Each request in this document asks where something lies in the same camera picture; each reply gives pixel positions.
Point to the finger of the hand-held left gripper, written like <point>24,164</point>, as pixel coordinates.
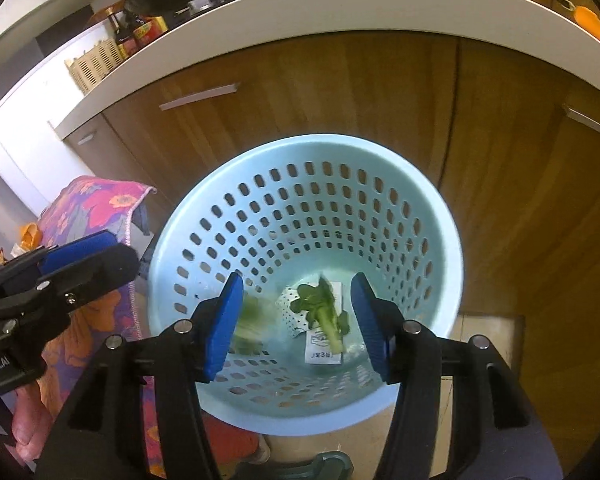
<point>80,252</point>
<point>105,270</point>

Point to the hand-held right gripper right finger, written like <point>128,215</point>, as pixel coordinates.
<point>370,325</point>

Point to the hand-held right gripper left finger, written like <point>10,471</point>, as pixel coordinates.
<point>225,330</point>

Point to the blurred green vegetable leaf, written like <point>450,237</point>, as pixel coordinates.
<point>250,320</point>

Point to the light blue perforated waste basket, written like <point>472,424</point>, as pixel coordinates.
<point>220,195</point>

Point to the green bok choy piece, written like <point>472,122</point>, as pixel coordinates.
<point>325,315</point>

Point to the floral purple orange cloth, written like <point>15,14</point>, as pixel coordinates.
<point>95,205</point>

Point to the orange peel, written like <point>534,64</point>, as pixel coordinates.
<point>592,22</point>
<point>31,235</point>

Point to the white printed packet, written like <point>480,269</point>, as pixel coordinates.
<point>317,352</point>

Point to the white perforated foil piece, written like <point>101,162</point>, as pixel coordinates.
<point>285,307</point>

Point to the beige slotted utensil basket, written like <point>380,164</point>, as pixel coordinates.
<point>97,65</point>

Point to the dark soy sauce bottle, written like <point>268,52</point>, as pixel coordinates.
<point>124,35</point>

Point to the red label sauce bottle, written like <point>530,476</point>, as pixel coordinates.
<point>147,32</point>

